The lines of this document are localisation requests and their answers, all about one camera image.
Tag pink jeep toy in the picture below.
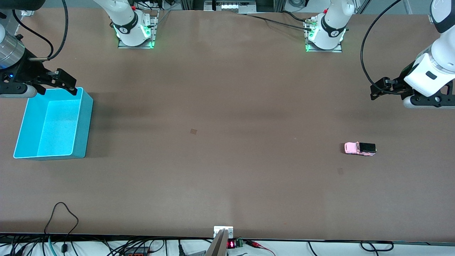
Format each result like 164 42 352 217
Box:
344 142 377 156

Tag turquoise plastic bin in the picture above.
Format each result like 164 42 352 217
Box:
13 87 94 160

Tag silver lit control box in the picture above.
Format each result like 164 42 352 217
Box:
204 0 257 15

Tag red clip lead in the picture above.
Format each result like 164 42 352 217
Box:
243 240 276 256

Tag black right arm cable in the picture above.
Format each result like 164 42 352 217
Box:
47 0 69 60
12 10 54 57

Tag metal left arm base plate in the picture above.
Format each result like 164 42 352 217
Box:
304 18 343 53

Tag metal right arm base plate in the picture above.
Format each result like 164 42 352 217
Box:
118 10 159 49

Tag thin black cable loop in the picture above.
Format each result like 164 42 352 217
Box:
43 202 79 255

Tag black cable to arm base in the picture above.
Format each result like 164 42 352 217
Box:
245 11 313 32

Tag black coiled cable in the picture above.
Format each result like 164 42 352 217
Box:
307 241 394 256

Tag tangled black cables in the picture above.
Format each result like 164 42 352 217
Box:
0 235 214 256

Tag white metal bracket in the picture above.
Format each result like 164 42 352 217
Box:
214 226 234 239

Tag grey camera pole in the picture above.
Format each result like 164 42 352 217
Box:
204 229 229 256

